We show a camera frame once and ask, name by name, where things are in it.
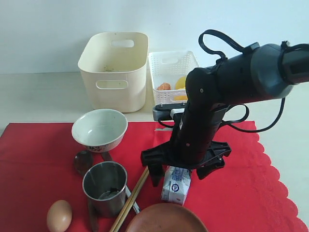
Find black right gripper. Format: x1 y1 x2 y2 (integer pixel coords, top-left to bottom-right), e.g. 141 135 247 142
141 104 231 187

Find blue white milk carton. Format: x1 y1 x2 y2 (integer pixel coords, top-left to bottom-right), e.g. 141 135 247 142
161 166 191 206

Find yellow cheese wedge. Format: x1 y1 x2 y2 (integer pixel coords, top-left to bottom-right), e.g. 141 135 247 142
173 88 188 101

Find orange fried chicken piece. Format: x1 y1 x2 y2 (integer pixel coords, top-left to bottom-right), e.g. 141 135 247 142
157 83 171 91

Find yellow lemon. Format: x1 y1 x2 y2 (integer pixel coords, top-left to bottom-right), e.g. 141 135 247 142
175 76 186 90

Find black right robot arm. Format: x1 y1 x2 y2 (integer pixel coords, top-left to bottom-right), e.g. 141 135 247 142
141 42 309 186

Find brown wooden plate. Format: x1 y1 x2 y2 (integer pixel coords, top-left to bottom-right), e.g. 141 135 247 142
126 203 208 232

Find metal table knife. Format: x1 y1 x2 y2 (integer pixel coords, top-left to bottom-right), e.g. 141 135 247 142
101 151 141 215

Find stainless steel cup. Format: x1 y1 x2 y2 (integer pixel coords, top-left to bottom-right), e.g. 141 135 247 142
82 161 127 218

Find wooden chopstick upper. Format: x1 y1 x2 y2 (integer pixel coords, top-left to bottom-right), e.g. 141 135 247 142
110 166 149 232

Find pale green ceramic bowl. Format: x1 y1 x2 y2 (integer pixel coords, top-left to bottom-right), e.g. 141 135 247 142
71 109 128 153

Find dark wooden spoon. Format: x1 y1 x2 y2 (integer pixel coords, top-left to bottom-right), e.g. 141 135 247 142
73 150 99 232

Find white perforated plastic basket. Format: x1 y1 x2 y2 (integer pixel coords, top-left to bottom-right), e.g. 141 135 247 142
148 50 199 105

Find cream plastic tub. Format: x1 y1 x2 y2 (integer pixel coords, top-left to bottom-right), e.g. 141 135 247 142
78 32 148 113

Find brown egg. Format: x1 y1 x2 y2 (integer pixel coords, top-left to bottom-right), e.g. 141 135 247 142
46 200 72 232

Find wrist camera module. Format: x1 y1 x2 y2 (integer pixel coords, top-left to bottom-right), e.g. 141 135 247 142
153 102 187 122

